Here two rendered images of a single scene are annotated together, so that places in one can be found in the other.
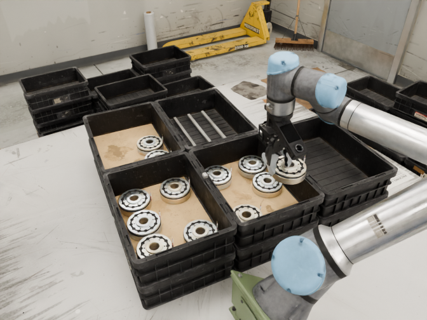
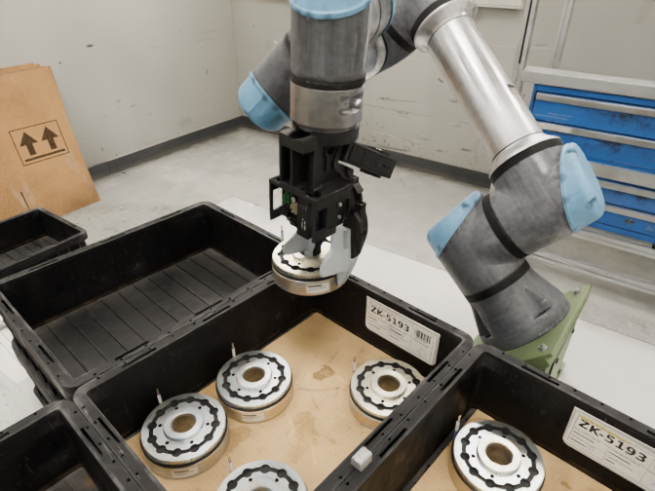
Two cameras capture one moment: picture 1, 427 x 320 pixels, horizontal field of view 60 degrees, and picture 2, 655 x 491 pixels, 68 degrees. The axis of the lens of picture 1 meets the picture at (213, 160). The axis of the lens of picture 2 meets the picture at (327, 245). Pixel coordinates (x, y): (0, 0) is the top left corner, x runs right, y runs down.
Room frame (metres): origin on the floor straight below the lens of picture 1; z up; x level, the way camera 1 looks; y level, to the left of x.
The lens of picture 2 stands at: (1.06, 0.29, 1.36)
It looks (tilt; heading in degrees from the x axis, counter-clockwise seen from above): 32 degrees down; 247
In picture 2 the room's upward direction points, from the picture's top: straight up
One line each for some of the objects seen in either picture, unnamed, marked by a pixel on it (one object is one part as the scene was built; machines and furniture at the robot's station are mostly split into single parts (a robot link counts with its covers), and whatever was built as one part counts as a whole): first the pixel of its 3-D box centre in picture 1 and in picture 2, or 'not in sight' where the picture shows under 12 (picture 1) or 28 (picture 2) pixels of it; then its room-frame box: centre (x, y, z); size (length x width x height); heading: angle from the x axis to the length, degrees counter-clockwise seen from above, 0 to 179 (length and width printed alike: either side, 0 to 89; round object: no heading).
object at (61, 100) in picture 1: (61, 108); not in sight; (2.34, 1.09, 0.37); 0.40 x 0.30 x 0.45; 122
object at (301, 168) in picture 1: (289, 166); (310, 254); (0.87, -0.23, 1.01); 0.10 x 0.10 x 0.01
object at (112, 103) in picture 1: (135, 117); not in sight; (2.21, 0.54, 0.37); 0.40 x 0.30 x 0.45; 122
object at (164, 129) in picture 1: (133, 145); not in sight; (1.18, 0.31, 0.87); 0.40 x 0.30 x 0.11; 25
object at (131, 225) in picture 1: (143, 222); not in sight; (0.78, 0.21, 0.86); 0.10 x 0.10 x 0.01
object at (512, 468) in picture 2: (200, 231); (498, 454); (0.74, 0.04, 0.86); 0.05 x 0.05 x 0.01
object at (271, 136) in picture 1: (277, 127); (319, 176); (0.87, -0.18, 1.14); 0.09 x 0.08 x 0.12; 25
